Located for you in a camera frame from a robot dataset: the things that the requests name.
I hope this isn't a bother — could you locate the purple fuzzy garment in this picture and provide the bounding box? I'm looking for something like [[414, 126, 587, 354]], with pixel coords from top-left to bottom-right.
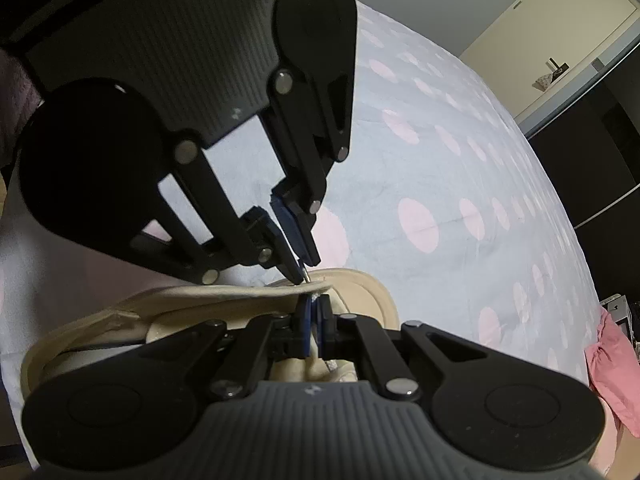
[[0, 51, 41, 182]]

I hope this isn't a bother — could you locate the dark pink pillow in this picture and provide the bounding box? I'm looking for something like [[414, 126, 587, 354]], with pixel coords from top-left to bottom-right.
[[585, 308, 640, 438]]

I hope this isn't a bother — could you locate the beige canvas shoe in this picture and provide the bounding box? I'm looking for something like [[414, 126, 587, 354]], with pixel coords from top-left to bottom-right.
[[21, 269, 399, 396]]

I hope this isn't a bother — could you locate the white bedside box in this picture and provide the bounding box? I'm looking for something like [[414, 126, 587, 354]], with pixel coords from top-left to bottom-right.
[[600, 294, 636, 346]]

